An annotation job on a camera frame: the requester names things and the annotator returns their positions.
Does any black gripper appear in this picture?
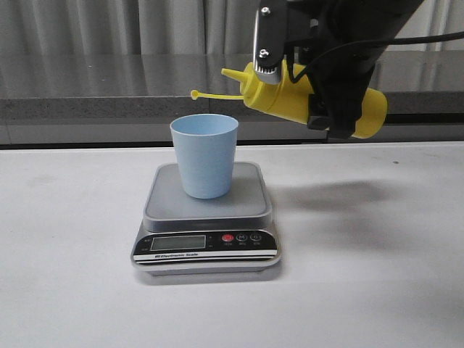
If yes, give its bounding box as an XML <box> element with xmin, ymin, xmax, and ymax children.
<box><xmin>284</xmin><ymin>0</ymin><xmax>391</xmax><ymax>140</ymax></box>

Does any yellow squeeze bottle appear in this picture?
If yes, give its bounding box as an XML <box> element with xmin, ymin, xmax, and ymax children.
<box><xmin>191</xmin><ymin>63</ymin><xmax>387</xmax><ymax>139</ymax></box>

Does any light blue plastic cup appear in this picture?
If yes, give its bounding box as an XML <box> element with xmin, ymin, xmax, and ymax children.
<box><xmin>170</xmin><ymin>114</ymin><xmax>239</xmax><ymax>199</ymax></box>

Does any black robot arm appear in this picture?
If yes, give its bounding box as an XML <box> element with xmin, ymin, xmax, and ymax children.
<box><xmin>284</xmin><ymin>1</ymin><xmax>421</xmax><ymax>139</ymax></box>

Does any silver digital kitchen scale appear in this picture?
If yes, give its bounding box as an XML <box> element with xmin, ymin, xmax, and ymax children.
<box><xmin>131</xmin><ymin>162</ymin><xmax>281</xmax><ymax>276</ymax></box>

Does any grey stone countertop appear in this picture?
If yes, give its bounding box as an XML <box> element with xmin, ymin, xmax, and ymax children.
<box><xmin>1</xmin><ymin>51</ymin><xmax>463</xmax><ymax>148</ymax></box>

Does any grey curtain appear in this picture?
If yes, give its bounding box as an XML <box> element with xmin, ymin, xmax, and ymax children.
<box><xmin>0</xmin><ymin>0</ymin><xmax>464</xmax><ymax>57</ymax></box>

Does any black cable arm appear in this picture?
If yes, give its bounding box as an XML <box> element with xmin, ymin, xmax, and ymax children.
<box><xmin>289</xmin><ymin>30</ymin><xmax>464</xmax><ymax>84</ymax></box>

